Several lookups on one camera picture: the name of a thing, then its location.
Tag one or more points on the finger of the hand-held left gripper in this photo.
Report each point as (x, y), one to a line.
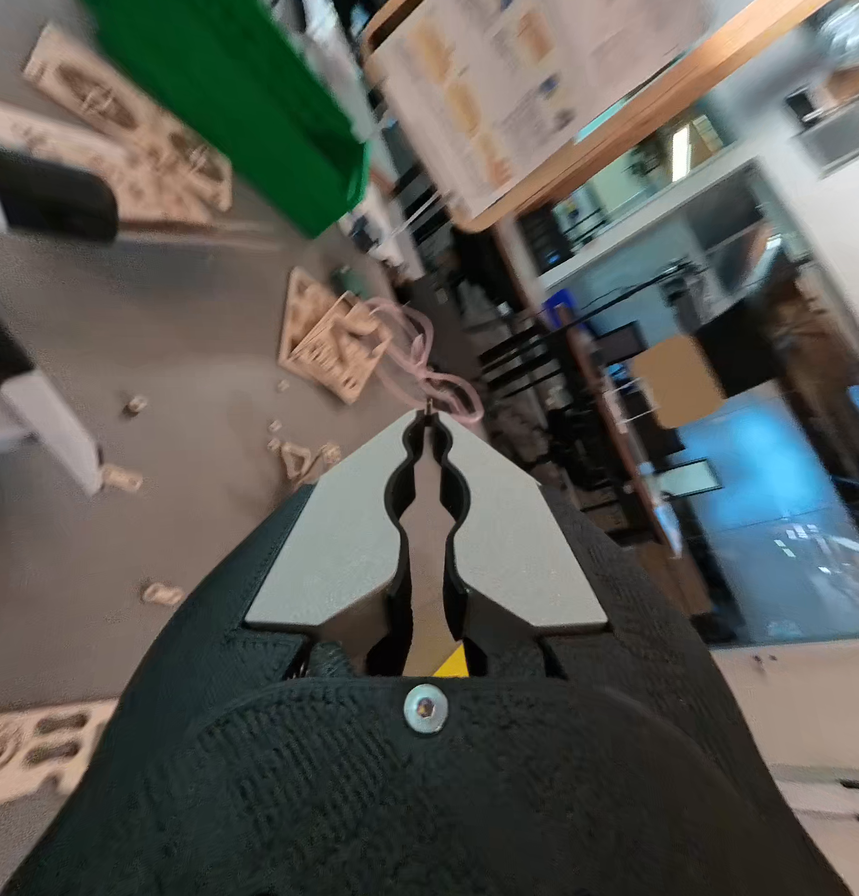
(51, 420)

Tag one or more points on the triangular wooden model piece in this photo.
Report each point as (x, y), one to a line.
(296, 462)

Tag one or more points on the wooden part sheet with wheels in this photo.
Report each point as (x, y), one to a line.
(121, 112)

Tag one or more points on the brown cardboard panel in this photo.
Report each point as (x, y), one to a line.
(678, 381)

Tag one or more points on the model instruction booklet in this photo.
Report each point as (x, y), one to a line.
(65, 161)

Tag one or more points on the small wooden block piece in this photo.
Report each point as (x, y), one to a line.
(329, 453)

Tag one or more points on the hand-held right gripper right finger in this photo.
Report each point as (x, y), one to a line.
(520, 553)

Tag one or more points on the yellow object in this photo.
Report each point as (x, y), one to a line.
(454, 663)

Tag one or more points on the wooden sheet with punched-out holes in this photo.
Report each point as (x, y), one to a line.
(37, 749)

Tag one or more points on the wooden clipboard with instruction sheet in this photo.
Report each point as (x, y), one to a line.
(541, 91)

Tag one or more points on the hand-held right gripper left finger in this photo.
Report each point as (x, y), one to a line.
(331, 553)

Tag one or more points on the teal plastic object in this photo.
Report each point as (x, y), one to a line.
(347, 280)

